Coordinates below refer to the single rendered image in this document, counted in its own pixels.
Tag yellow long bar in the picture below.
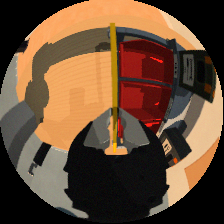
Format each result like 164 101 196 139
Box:
110 23 117 153

